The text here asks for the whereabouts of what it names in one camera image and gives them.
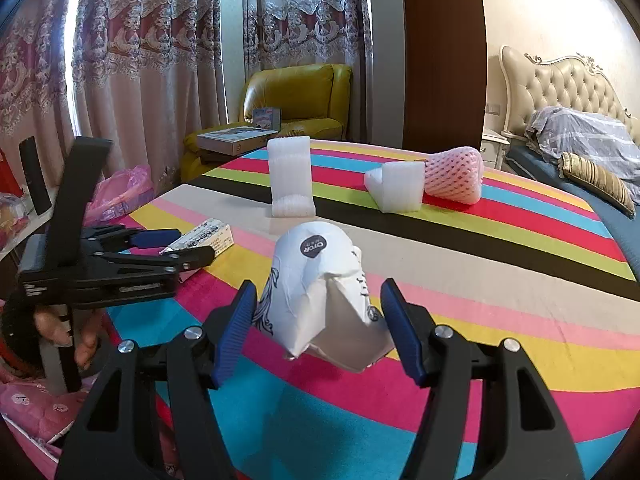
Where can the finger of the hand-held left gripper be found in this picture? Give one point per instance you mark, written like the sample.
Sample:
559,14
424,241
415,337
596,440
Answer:
190,257
157,238

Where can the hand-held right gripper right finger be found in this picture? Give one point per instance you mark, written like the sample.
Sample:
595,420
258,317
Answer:
402,335

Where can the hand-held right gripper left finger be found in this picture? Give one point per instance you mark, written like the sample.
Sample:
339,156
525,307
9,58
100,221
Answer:
235,335

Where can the small white text carton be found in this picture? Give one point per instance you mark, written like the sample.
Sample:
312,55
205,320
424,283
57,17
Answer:
210,237

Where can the waste bin with pink liner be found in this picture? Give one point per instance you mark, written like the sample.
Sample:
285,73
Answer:
120,190

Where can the white paper bag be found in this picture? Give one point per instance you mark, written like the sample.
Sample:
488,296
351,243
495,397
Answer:
310,290

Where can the person's left hand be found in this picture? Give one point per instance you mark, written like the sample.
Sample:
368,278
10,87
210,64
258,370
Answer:
50,325

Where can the white side table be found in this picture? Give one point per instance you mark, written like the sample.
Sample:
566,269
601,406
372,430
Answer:
35,230

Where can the rainbow striped table cover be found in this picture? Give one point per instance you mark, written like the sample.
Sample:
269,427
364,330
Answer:
450,270

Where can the black slim upright device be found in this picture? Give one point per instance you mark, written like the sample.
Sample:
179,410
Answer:
36,175

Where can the red box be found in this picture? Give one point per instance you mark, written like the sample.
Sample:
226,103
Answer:
9,172

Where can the flat printed box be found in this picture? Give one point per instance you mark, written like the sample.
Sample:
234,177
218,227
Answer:
235,139

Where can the tall white foam block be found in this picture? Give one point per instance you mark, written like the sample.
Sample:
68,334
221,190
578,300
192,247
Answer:
290,175

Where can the short white foam block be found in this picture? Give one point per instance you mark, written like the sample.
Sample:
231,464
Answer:
400,185

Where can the pink patterned quilt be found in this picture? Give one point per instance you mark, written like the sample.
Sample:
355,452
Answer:
35,410

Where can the small blue white box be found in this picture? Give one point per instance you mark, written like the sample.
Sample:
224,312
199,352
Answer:
266,118

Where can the small pink foam net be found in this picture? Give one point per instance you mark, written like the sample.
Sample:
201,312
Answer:
455,175

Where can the wide beige lace curtain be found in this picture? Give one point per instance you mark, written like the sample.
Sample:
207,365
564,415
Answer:
140,60

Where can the yellow leather armchair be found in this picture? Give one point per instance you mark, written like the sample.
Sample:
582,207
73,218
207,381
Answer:
295,90

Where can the white nightstand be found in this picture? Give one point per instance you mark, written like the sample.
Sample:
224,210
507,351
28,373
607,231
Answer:
492,147

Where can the bed with blue sheet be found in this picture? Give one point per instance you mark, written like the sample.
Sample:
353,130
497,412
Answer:
540,170

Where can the brown striped pillow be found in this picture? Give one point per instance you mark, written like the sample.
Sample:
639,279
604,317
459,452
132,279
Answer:
595,182

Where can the narrow beige lace curtain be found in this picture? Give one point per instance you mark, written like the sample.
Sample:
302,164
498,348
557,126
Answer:
305,15

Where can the grey striped duvet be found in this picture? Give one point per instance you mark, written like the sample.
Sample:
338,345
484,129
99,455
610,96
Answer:
590,135

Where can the brown wooden door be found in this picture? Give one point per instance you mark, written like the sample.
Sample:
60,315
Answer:
442,55

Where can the cream tufted headboard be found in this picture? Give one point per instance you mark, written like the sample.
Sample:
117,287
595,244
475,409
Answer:
560,85

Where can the wall socket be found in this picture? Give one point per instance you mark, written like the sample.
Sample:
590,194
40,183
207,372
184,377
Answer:
493,108

